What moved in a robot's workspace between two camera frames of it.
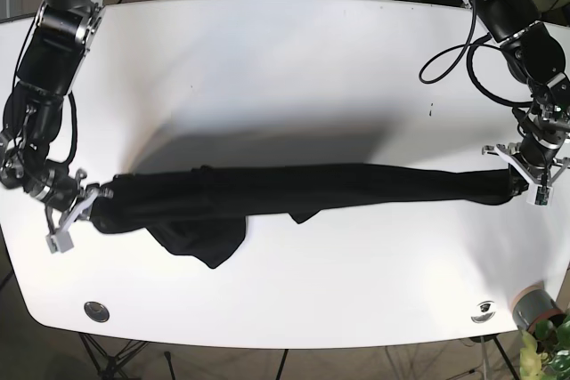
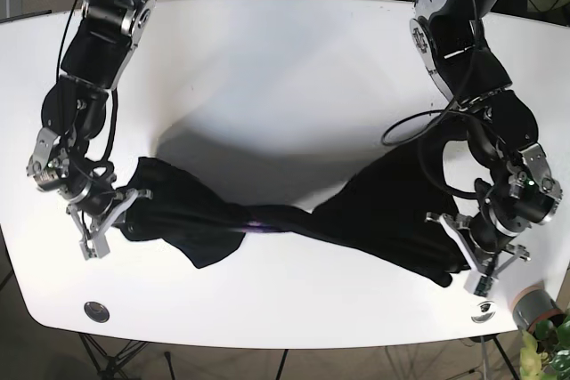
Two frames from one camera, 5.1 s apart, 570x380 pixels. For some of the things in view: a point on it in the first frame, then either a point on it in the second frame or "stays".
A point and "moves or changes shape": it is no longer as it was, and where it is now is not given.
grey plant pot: [533, 305] stays
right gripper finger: [95, 191] to [130, 196]
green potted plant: [546, 354] stays
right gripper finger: [63, 238] to [85, 244]
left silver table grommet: [96, 311] stays
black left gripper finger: [518, 176] to [467, 248]
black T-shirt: [202, 212] moves or changes shape
